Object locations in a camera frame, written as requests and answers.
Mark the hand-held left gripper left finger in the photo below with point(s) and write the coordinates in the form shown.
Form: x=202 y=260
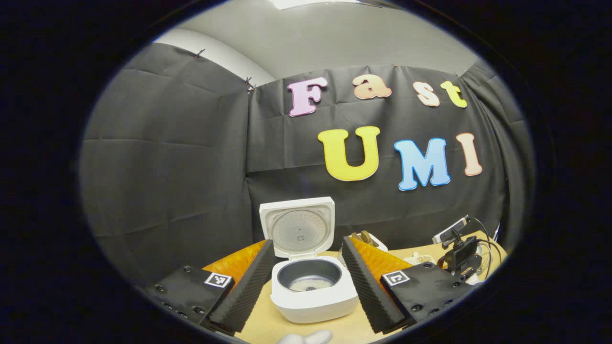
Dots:
x=241 y=296

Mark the ceiling light panel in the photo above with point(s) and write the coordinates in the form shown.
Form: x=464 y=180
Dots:
x=325 y=3

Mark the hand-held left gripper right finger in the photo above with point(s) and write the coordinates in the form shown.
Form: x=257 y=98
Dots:
x=370 y=291

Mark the white rice cooker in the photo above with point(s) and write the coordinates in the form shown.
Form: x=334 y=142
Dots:
x=311 y=303

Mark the black backdrop cloth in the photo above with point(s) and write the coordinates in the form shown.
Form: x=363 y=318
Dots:
x=167 y=167

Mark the brown toast slice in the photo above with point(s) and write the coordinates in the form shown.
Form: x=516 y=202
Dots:
x=356 y=236
x=368 y=237

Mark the white rice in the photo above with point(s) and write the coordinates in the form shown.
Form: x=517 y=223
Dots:
x=299 y=285

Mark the white toaster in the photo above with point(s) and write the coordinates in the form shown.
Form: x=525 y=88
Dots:
x=380 y=244

